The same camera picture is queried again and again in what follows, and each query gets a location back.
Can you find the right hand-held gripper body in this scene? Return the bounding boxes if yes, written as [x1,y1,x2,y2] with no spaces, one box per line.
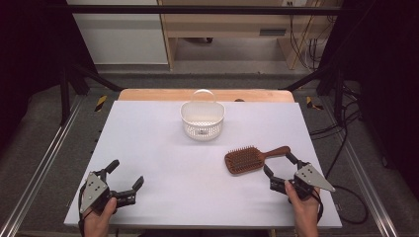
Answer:
[270,161,337,200]

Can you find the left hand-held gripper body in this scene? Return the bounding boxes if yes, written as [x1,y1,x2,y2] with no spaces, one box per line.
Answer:
[79,169,137,215]

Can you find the brown wooden hairbrush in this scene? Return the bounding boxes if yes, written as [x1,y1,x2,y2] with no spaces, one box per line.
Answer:
[223,145,292,176]

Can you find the white perforated plastic basket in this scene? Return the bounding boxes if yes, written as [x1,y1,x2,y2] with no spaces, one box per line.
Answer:
[179,88,226,142]

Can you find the person's left hand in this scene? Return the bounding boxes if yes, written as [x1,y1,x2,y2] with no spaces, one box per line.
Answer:
[83,197,119,237]

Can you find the person's right hand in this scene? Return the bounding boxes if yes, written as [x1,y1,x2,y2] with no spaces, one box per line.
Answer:
[284,180,321,237]

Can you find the yellow black floor tape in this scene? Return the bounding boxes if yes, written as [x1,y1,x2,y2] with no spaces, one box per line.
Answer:
[305,96,325,112]
[94,95,109,114]

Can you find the white cabinet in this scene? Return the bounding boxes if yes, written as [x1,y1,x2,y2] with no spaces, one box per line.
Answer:
[65,0,169,65]

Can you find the light wooden desk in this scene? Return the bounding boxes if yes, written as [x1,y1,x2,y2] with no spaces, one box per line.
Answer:
[157,0,344,71]

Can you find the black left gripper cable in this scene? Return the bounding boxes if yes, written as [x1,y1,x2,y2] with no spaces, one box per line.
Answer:
[77,186,87,237]

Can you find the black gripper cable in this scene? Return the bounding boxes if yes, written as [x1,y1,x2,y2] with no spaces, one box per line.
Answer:
[310,184,370,226]
[77,186,87,237]

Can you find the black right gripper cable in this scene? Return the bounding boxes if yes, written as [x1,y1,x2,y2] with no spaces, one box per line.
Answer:
[310,184,370,226]

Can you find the aluminium floor rail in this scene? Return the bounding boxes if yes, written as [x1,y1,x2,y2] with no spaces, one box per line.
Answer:
[0,95,84,237]
[319,98,400,237]

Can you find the black floor cables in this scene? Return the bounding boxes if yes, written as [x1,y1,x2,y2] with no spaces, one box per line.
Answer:
[308,82,364,180]

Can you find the black frame stand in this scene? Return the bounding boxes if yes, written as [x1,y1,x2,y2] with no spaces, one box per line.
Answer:
[58,63,125,126]
[279,63,346,126]

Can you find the cables behind wooden desk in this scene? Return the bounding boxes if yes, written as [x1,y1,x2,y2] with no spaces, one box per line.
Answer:
[288,2,334,72]

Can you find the black horizontal frame bar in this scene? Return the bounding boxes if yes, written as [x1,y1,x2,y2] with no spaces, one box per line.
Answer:
[45,4,364,16]

